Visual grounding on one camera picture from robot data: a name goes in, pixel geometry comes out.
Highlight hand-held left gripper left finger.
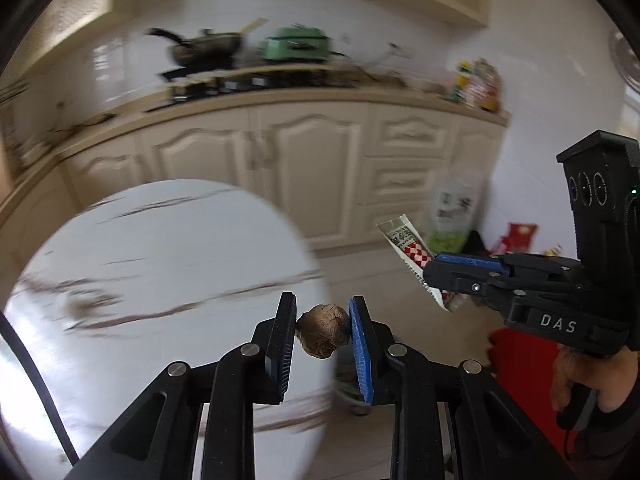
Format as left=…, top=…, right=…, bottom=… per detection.
left=65, top=291, right=299, bottom=480

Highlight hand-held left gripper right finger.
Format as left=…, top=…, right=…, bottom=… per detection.
left=347, top=296, right=576, bottom=480

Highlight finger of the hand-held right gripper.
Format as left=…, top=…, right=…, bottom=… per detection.
left=436, top=252, right=582, bottom=277
left=423, top=259, right=552, bottom=307

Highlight brown paper ball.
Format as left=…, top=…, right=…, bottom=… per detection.
left=296, top=304, right=351, bottom=359

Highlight long white red-patterned wrapper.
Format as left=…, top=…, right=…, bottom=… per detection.
left=377, top=214, right=453, bottom=313

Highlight person's right forearm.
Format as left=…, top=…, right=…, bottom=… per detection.
left=567, top=400, right=640, bottom=463

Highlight person's right hand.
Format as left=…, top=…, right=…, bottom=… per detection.
left=550, top=347, right=640, bottom=413

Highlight white green rice bag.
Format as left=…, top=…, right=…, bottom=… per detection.
left=430, top=172, right=483, bottom=256

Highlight red food bag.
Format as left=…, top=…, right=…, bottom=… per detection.
left=492, top=222, right=538, bottom=257

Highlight red plastic stool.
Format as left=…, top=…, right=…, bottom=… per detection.
left=487, top=327, right=566, bottom=456

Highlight round white marble table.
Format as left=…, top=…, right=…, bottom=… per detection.
left=0, top=179, right=333, bottom=471

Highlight cluster of condiment bottles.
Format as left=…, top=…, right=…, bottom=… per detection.
left=452, top=57, right=501, bottom=111

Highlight cream lower kitchen cabinets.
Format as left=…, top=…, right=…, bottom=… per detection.
left=0, top=85, right=511, bottom=256

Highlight black gas stove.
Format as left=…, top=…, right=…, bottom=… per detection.
left=170, top=71, right=351, bottom=101

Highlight green electric cooker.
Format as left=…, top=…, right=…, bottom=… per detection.
left=260, top=26, right=346, bottom=61

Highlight black induction cooker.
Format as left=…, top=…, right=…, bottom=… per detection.
left=160, top=57, right=236, bottom=81

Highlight black wok with lid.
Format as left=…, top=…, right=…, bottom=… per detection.
left=145, top=27, right=248, bottom=68

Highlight black power cable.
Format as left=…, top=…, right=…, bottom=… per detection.
left=345, top=42, right=416, bottom=81

